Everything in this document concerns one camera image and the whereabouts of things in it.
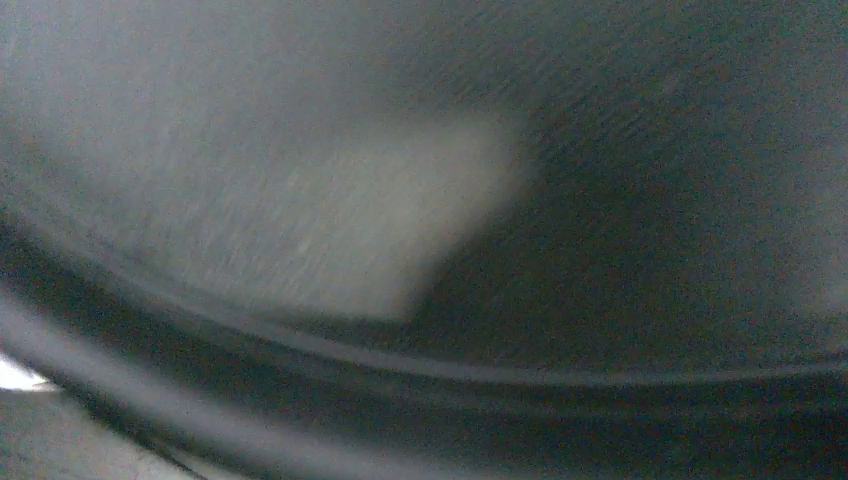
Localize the dark blue large bin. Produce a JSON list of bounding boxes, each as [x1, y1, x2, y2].
[[1, 1, 847, 479]]

